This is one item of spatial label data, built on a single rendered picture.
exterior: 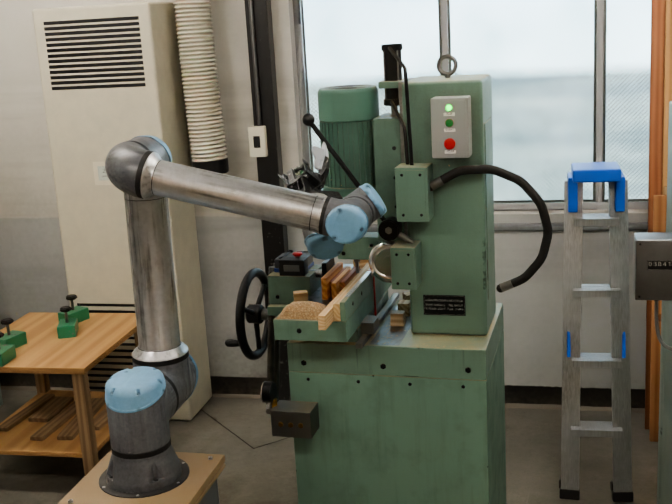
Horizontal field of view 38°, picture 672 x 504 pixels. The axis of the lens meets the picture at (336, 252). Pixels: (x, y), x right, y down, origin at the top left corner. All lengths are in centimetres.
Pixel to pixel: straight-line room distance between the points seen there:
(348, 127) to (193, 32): 147
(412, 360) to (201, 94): 179
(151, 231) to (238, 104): 182
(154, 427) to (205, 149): 187
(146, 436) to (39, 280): 243
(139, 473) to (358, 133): 109
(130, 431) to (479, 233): 107
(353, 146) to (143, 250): 67
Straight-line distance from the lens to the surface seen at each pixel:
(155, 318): 255
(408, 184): 262
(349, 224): 219
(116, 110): 412
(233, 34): 422
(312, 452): 292
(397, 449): 284
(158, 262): 251
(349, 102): 274
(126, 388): 245
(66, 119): 423
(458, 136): 259
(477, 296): 275
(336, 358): 278
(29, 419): 415
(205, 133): 410
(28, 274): 484
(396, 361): 273
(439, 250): 273
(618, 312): 345
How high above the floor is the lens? 171
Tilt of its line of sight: 14 degrees down
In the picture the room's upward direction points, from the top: 3 degrees counter-clockwise
